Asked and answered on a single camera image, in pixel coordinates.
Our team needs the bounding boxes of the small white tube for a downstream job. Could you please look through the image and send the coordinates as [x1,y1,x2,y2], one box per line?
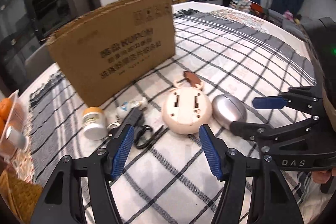
[115,97,148,119]

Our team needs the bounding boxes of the black scissors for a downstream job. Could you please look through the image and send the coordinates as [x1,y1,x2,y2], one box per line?
[134,124,164,149]

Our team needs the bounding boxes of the brown wooden piece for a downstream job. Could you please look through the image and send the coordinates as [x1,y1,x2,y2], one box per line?
[183,71,202,88]

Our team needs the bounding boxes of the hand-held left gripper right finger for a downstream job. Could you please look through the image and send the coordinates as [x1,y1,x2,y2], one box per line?
[199,125,310,224]

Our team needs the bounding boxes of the white cup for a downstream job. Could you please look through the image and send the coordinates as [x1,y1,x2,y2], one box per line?
[5,126,28,149]

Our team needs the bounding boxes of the yellow woven mat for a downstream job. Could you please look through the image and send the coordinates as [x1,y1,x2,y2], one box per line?
[0,169,44,222]

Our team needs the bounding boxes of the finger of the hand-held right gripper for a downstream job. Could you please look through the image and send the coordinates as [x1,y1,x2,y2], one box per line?
[230,114,323,148]
[252,86,323,116]

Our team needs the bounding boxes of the beige round antlered device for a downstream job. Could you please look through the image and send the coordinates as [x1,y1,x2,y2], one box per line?
[161,80,213,134]

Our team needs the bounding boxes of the white yellow-lidded pill bottle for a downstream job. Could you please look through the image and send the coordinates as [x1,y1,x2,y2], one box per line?
[83,107,107,140]

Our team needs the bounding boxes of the grey sofa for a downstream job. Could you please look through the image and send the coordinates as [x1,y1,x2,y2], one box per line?
[265,9,314,39]

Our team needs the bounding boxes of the checked tablecloth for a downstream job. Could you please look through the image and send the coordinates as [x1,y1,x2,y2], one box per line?
[28,2,318,224]

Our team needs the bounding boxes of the silver computer mouse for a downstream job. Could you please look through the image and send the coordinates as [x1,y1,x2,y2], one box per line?
[211,94,248,129]

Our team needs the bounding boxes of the patterned folded cloth pile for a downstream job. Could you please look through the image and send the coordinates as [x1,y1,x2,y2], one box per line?
[229,0,253,11]

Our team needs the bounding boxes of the clear plastic fruit tray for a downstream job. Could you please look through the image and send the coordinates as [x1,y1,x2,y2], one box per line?
[0,90,30,159]

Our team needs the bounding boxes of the person's right hand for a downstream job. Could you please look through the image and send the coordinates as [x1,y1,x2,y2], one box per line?
[312,171,332,185]

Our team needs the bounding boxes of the brown cardboard box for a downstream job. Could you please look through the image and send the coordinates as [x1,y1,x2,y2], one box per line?
[47,0,176,107]

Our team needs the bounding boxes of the dark glass cabinet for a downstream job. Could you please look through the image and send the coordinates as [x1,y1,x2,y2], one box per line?
[0,0,101,77]

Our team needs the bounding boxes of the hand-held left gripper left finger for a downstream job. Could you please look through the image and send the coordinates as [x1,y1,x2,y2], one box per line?
[30,124,135,224]

